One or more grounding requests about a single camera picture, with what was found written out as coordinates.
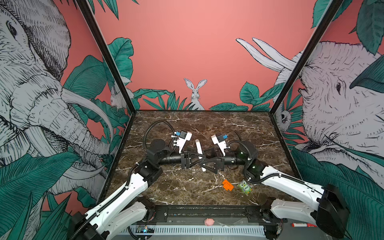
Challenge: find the black corner frame post right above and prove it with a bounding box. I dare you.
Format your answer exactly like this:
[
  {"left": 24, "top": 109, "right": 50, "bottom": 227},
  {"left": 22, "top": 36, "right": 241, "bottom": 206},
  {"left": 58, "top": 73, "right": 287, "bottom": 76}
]
[{"left": 269, "top": 0, "right": 344, "bottom": 116}]

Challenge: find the orange toy brick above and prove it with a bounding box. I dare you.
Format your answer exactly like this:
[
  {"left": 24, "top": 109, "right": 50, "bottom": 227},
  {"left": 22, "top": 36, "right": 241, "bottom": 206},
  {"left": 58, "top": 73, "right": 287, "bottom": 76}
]
[{"left": 222, "top": 180, "right": 234, "bottom": 192}]

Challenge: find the white slotted cable duct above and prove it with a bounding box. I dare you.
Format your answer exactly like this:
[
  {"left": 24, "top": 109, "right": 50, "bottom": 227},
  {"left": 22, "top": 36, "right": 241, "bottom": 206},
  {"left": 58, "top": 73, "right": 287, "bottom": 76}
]
[{"left": 119, "top": 225, "right": 266, "bottom": 238}]

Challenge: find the black corner frame post left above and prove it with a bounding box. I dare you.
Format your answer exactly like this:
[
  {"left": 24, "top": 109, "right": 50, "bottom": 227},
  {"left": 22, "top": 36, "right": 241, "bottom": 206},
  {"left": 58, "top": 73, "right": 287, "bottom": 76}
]
[{"left": 76, "top": 0, "right": 136, "bottom": 114}]

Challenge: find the red white marker pen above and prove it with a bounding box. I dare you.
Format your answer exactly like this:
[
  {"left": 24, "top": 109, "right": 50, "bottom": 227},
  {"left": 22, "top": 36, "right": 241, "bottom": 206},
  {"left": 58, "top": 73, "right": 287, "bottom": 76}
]
[{"left": 292, "top": 223, "right": 317, "bottom": 228}]

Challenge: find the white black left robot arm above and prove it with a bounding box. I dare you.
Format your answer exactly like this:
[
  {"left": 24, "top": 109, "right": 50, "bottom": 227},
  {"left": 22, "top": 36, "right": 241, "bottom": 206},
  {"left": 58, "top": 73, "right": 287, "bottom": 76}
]
[{"left": 66, "top": 139, "right": 174, "bottom": 240}]

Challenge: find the white red remote control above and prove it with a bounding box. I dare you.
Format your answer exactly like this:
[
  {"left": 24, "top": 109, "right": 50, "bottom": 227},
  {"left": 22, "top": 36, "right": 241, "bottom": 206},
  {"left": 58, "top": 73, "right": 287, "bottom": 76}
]
[{"left": 195, "top": 139, "right": 206, "bottom": 173}]

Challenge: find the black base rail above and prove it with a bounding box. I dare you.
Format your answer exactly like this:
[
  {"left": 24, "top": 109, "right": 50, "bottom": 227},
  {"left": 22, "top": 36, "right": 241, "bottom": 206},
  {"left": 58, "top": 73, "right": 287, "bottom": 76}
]
[{"left": 148, "top": 205, "right": 287, "bottom": 224}]

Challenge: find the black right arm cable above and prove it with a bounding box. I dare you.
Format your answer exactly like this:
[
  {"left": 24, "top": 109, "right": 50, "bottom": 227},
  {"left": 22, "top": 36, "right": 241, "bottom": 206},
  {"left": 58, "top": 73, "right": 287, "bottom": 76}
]
[{"left": 227, "top": 130, "right": 251, "bottom": 157}]

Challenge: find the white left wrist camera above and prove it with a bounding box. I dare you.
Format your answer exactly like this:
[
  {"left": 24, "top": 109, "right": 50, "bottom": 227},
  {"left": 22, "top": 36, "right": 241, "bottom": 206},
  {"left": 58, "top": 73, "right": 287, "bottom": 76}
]
[{"left": 172, "top": 131, "right": 192, "bottom": 154}]

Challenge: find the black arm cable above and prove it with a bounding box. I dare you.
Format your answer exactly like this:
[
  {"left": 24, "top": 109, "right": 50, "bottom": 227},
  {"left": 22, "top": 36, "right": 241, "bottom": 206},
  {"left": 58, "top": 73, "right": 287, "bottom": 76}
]
[
  {"left": 142, "top": 119, "right": 176, "bottom": 151},
  {"left": 227, "top": 130, "right": 251, "bottom": 157}
]

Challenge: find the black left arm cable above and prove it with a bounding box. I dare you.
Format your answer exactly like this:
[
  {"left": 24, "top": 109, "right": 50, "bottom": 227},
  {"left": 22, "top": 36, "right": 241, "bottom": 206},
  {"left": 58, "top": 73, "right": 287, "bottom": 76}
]
[{"left": 142, "top": 119, "right": 176, "bottom": 151}]

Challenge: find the black corner frame post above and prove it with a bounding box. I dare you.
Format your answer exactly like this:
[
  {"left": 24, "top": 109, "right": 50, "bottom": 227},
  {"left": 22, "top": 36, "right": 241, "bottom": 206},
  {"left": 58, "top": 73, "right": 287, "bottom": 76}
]
[
  {"left": 76, "top": 0, "right": 136, "bottom": 114},
  {"left": 269, "top": 0, "right": 344, "bottom": 116}
]

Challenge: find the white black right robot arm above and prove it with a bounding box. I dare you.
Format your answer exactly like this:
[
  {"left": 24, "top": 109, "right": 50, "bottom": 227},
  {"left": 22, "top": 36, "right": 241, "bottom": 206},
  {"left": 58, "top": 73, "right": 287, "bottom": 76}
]
[{"left": 195, "top": 141, "right": 350, "bottom": 239}]

